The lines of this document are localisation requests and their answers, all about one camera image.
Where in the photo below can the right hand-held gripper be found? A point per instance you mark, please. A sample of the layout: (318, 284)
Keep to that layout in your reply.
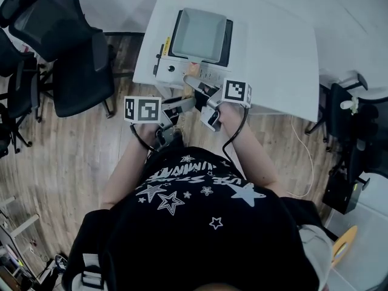
(236, 92)

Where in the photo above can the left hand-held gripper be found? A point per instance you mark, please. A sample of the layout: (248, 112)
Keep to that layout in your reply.
(142, 109)

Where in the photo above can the white induction cooktop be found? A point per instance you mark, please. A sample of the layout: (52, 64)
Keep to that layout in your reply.
(169, 70)

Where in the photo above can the person's right forearm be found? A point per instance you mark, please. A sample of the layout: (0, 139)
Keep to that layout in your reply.
(254, 156)

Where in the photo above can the person's left forearm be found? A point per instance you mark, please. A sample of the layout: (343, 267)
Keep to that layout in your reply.
(127, 168)

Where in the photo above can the black mesh office chair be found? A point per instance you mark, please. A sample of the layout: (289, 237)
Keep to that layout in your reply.
(75, 56)
(18, 80)
(369, 144)
(336, 117)

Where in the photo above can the black star print t-shirt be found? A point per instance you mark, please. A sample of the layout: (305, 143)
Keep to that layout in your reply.
(182, 238)

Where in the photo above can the small white object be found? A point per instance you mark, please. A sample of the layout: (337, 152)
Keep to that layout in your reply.
(348, 105)

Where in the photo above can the black box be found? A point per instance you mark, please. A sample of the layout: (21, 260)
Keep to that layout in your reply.
(342, 196)

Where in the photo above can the yellow round disc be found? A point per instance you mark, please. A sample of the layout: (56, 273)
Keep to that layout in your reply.
(345, 244)

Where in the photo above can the white desk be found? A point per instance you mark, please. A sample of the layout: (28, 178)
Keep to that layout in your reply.
(369, 238)

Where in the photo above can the white desk leg frame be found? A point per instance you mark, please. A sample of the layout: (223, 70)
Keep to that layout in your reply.
(21, 227)

